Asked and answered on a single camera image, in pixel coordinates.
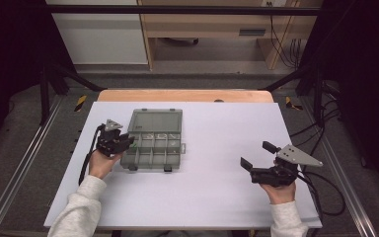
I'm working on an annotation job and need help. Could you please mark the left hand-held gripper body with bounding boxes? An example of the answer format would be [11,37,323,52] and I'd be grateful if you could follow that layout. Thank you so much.
[95,118,131,158]

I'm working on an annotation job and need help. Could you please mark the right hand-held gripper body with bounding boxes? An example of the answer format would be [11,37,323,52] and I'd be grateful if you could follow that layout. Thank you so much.
[249,143,324,188]

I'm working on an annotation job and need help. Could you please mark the grey clear plastic organizer box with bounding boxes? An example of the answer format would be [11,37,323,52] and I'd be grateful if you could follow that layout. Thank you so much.
[119,108,188,173]

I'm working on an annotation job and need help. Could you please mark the person's right hand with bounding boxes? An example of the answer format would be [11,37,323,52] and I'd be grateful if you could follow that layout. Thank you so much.
[260,159,297,206]

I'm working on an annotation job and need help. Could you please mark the person's left hand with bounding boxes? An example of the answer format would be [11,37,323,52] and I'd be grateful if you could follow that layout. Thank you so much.
[88,149,124,181]

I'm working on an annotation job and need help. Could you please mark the white table board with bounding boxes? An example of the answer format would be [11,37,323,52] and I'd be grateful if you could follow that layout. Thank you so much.
[43,101,324,231]

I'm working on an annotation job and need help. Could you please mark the yellow clamp right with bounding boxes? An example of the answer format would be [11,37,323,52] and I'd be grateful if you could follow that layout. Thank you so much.
[284,96,304,112]

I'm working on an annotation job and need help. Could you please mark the yellow clamp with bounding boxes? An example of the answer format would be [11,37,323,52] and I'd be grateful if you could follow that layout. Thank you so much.
[73,94,89,114]
[284,96,304,112]

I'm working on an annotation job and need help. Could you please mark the yellow clamp left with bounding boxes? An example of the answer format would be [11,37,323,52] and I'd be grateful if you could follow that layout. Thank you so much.
[73,94,89,114]

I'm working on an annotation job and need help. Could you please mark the wooden table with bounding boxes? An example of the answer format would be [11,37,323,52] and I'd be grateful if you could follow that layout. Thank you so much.
[97,88,274,104]

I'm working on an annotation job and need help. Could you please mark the black metal stand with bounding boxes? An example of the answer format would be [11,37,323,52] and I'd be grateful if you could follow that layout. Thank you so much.
[38,61,107,126]
[262,61,326,126]

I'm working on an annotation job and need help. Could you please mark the white cabinet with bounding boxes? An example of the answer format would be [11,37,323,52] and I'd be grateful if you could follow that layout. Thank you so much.
[45,0,149,66]

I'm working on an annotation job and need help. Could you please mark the black curtain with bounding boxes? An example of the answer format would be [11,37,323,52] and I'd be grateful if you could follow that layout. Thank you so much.
[298,0,379,200]
[0,0,77,161]

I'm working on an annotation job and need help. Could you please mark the light wooden desk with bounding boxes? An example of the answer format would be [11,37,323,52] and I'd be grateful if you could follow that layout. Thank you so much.
[136,0,324,71]

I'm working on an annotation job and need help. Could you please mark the left hand-held gripper black cable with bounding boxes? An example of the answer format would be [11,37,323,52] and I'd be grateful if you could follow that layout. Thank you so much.
[77,123,106,187]

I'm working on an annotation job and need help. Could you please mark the hand-held gripper black cable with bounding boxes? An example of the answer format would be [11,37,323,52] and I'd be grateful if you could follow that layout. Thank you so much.
[295,170,346,218]
[77,123,106,187]

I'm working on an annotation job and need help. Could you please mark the black floor cables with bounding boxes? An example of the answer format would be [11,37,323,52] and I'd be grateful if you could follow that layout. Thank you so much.
[288,81,343,156]

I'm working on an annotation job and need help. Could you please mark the right hand-held gripper black cable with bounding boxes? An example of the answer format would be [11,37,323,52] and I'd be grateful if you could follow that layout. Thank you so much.
[295,170,346,218]

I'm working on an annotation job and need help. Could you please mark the aluminium floor rail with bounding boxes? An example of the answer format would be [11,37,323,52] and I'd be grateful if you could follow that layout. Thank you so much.
[300,96,379,237]
[0,95,64,237]

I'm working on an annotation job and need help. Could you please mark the hanging black desk cables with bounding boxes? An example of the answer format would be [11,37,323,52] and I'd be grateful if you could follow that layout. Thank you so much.
[265,1,303,70]

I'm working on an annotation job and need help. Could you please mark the black horizontal frame bar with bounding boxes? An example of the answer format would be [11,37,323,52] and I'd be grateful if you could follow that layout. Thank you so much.
[43,4,322,17]

